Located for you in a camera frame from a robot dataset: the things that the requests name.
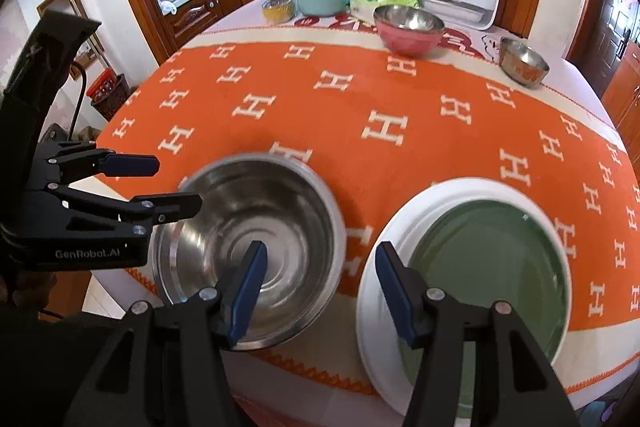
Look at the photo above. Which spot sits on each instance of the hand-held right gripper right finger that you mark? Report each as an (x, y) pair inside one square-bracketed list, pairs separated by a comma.
[(395, 299)]

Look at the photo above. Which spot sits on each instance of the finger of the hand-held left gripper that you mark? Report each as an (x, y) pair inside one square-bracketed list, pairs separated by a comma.
[(177, 204), (132, 165)]

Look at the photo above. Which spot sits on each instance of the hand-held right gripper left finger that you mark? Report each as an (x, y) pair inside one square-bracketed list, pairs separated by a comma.
[(247, 294)]

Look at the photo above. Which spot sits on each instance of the white plate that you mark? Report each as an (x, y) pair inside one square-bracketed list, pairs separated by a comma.
[(400, 222)]

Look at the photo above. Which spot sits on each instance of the large steel bowl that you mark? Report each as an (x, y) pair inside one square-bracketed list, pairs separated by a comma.
[(280, 217)]

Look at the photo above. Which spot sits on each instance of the gold-sided steel bowl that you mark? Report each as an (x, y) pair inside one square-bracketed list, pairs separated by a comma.
[(522, 74)]

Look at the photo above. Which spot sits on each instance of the pink-sided steel bowl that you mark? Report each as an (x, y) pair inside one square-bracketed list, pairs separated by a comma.
[(407, 39)]

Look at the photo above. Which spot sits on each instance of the wooden kitchen cabinet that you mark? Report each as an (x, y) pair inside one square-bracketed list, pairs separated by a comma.
[(200, 14)]

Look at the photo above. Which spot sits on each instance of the orange patterned blanket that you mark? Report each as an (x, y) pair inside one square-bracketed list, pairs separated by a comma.
[(350, 107)]

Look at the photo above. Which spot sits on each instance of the yellow small bowl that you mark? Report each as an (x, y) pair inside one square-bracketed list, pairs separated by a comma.
[(280, 11)]

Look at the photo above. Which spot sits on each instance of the dark wooden door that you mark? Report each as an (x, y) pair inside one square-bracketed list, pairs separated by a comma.
[(615, 17)]

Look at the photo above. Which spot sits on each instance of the large wooden picture frame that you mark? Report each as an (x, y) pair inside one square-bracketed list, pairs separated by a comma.
[(65, 2)]

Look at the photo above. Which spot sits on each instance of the wooden wall cabinet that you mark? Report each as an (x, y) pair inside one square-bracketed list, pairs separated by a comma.
[(627, 97)]

